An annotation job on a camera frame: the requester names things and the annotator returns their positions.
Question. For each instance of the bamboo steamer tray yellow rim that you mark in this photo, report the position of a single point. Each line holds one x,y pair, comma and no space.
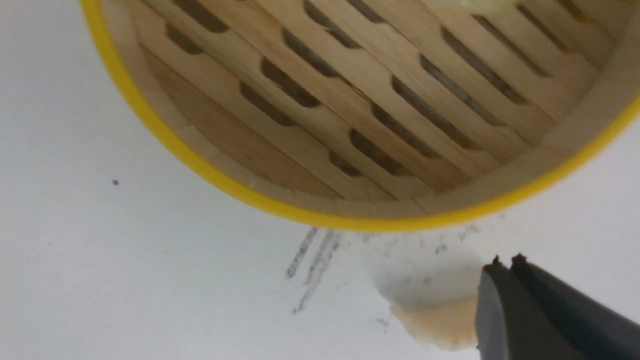
375,115

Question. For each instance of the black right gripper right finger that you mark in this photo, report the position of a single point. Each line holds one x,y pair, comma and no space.
591,328

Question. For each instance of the white dumpling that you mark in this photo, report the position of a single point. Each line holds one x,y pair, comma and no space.
449,326

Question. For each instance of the greenish dumpling front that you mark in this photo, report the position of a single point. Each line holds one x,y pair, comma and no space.
481,7

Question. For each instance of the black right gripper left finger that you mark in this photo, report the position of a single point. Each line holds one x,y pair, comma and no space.
509,323

